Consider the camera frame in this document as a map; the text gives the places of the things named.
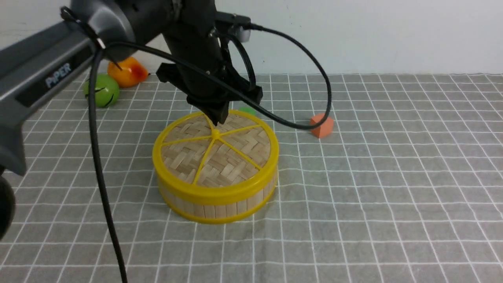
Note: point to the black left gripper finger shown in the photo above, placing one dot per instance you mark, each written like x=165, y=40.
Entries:
x=212, y=111

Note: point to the woven bamboo steamer lid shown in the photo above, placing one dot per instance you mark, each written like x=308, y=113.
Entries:
x=211, y=164

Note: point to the grey checkered tablecloth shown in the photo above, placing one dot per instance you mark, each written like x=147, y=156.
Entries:
x=407, y=189

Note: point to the orange toy mango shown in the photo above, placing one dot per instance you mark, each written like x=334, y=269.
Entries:
x=128, y=73

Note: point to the orange toy block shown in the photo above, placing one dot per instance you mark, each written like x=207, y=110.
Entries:
x=325, y=129

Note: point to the small green toy piece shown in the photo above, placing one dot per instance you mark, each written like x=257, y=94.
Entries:
x=248, y=110

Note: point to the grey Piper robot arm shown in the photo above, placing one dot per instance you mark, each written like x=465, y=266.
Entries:
x=37, y=68

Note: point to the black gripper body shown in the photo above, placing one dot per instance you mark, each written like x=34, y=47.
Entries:
x=224, y=71

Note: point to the green toy apple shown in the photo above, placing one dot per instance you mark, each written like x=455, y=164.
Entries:
x=107, y=91

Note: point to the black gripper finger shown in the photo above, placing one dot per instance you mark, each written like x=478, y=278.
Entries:
x=223, y=112

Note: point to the bamboo steamer basket yellow rims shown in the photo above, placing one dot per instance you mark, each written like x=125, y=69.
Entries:
x=211, y=205

